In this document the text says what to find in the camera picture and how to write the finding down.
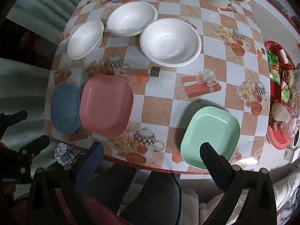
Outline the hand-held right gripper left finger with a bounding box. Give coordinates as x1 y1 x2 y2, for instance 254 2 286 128
26 142 105 225

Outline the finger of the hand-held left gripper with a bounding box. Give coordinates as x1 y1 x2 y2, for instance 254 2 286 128
0 111 28 134
0 136 50 183

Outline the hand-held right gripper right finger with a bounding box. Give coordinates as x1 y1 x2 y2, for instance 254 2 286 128
199 142 278 225

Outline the green square plate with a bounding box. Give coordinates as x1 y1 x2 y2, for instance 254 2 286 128
180 106 241 170

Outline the blue square plate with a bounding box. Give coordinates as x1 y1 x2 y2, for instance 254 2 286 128
50 84 82 134

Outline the pink square plate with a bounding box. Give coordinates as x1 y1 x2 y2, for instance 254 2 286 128
79 74 134 139

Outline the small white foam bowl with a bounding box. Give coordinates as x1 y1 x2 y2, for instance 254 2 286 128
67 20 104 60

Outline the large white foam bowl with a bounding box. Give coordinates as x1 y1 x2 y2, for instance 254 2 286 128
139 18 202 66

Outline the checkered grey cloth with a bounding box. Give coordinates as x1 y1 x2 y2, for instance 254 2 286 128
54 143 81 166

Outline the beige fringed cloth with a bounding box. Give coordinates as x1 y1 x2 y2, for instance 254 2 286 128
181 187 225 225

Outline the checkered printed tablecloth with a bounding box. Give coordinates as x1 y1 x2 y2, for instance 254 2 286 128
43 0 272 175

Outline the white blanket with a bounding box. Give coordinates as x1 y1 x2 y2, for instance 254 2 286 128
272 172 300 216

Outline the fruit in white foam net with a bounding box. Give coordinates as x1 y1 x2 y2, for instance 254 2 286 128
271 100 291 124

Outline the red snack tray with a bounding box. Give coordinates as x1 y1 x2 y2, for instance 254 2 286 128
264 40 300 150

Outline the grey green curtain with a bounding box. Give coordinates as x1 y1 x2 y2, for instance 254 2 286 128
0 0 101 169

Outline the green snack packet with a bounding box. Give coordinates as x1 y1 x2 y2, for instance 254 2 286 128
266 49 281 85

